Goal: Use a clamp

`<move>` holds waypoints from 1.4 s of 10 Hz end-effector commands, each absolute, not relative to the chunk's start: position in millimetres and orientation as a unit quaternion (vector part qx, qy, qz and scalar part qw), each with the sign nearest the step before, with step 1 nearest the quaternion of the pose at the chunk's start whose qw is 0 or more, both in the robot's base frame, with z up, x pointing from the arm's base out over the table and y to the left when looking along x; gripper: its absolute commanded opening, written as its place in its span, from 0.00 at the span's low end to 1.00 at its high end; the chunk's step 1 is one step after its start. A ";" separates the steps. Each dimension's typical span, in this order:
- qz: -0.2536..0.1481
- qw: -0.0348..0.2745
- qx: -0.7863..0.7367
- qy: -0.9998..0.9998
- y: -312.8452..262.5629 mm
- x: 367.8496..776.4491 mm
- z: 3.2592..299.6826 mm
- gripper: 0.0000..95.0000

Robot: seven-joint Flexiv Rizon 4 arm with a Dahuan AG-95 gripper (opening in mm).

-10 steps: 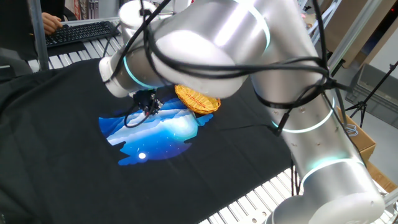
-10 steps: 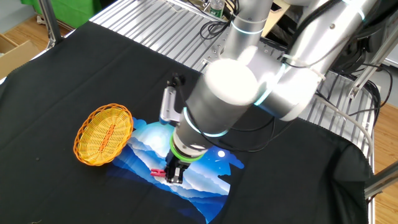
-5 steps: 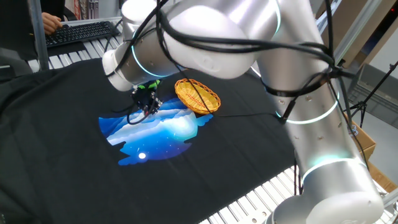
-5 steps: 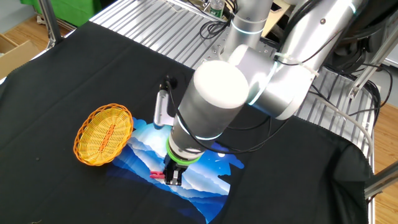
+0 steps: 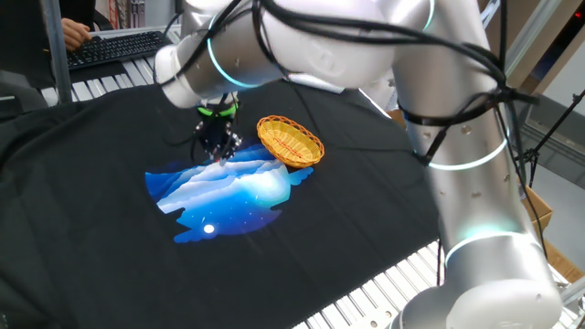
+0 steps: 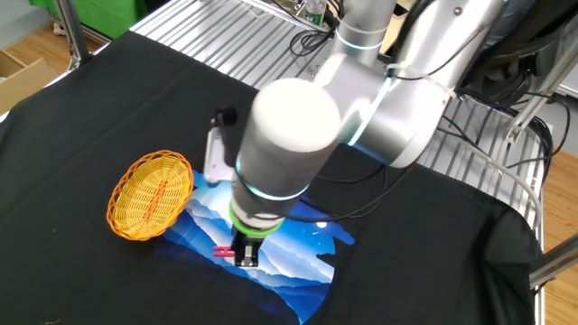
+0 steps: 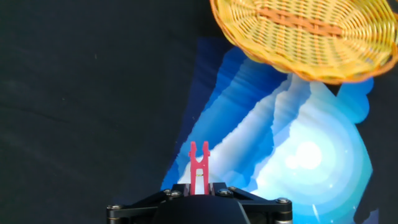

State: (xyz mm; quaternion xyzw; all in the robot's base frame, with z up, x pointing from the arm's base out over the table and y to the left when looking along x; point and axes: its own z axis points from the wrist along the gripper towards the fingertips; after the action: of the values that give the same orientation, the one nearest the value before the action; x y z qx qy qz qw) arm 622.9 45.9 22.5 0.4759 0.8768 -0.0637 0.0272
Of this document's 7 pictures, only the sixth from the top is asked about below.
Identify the tan wooden board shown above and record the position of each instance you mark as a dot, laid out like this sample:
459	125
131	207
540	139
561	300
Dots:
393	36

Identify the orange yellow woven basket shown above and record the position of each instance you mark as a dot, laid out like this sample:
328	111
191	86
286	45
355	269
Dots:
151	194

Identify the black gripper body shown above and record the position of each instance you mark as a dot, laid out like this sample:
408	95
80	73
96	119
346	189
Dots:
247	240

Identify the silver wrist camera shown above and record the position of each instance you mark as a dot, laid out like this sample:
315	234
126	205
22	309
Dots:
216	158

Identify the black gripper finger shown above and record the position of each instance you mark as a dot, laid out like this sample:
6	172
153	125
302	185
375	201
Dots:
237	255
250	256

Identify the red plastic clamp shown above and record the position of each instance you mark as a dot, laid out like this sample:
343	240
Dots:
221	252

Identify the aluminium frame post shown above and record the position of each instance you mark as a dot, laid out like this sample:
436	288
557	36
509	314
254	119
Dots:
555	262
74	36
537	95

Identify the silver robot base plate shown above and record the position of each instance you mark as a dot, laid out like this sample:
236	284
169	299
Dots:
311	72

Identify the brown cardboard box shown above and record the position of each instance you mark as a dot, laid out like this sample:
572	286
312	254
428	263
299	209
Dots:
22	83

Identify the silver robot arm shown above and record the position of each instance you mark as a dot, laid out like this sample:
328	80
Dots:
289	149

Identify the clear plastic bottle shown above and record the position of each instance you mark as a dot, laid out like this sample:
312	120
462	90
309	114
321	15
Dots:
315	11

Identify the black office chair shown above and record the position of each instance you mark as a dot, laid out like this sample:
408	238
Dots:
519	67

